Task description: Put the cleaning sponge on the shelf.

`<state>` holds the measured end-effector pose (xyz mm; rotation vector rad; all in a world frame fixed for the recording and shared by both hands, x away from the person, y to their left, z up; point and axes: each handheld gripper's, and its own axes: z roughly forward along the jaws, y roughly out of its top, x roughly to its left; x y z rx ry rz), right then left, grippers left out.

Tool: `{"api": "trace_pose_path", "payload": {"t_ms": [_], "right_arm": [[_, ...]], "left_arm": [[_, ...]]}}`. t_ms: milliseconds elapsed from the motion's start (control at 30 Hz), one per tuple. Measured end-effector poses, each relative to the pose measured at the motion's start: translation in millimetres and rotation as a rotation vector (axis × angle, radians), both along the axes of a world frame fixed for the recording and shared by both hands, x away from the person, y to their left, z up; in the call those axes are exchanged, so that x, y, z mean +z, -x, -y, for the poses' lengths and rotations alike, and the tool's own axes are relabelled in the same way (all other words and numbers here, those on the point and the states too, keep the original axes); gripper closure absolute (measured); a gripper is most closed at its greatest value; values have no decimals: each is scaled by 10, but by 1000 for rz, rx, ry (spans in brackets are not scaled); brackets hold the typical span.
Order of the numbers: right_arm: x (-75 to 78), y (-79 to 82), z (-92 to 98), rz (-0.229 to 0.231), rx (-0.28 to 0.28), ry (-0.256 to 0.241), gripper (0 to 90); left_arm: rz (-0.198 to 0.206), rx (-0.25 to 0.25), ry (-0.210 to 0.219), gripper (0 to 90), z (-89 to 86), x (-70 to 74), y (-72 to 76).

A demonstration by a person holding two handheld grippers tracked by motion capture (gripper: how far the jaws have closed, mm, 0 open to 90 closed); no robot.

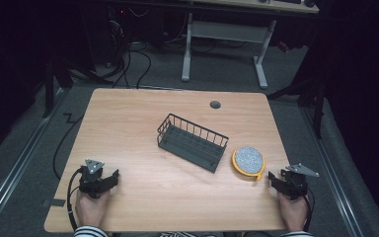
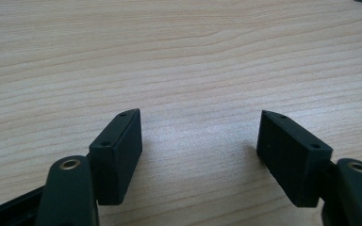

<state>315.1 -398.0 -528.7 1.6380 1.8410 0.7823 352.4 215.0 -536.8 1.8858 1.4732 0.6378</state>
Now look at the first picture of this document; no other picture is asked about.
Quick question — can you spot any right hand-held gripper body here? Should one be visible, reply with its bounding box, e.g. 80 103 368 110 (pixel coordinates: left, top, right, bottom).
279 163 320 200

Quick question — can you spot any person's left hand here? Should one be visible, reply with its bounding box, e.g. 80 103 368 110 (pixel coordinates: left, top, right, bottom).
75 189 111 228

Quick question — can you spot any yellow round scouring sponge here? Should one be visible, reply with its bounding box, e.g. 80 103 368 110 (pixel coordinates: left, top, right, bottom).
232 145 266 182

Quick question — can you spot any person's right striped sleeve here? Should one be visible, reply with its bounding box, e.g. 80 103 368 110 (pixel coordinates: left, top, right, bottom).
280 230 314 237

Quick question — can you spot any person's striped clothing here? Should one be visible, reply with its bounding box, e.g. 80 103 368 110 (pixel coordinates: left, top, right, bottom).
159 231 220 237

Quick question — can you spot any person's striped sleeve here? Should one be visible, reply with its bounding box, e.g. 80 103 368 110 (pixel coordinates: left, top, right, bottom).
280 230 314 237
73 225 109 237

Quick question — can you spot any black stand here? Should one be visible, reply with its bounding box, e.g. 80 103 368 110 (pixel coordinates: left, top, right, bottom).
42 55 113 119
266 58 330 139

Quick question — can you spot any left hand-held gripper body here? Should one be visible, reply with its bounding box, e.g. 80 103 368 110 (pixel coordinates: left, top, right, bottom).
78 158 113 199

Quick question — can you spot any person's left striped sleeve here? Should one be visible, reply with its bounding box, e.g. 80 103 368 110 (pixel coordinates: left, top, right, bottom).
73 225 109 237

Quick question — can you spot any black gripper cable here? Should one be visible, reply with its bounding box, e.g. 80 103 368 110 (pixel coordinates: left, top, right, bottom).
66 167 84 232
302 187 316 233

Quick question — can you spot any dark wire basket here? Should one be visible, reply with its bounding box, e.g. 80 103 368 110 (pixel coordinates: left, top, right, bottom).
156 113 230 174

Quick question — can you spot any grey tape strip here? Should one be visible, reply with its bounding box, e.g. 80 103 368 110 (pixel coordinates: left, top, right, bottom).
41 197 67 208

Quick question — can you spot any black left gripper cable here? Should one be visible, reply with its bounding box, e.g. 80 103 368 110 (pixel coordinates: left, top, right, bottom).
66 167 84 232

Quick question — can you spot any bundle of black cables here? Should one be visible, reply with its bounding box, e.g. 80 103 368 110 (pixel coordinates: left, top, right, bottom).
107 6 153 90

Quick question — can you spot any black floor cable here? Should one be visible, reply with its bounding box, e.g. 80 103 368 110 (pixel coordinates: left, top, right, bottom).
52 113 85 182

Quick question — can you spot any white-legged desk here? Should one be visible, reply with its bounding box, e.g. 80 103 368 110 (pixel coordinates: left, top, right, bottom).
181 0 320 90

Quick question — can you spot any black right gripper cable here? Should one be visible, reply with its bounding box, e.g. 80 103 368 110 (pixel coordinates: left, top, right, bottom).
302 187 316 233

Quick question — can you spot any person's right hand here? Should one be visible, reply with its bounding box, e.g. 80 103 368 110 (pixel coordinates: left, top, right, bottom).
277 192 311 232

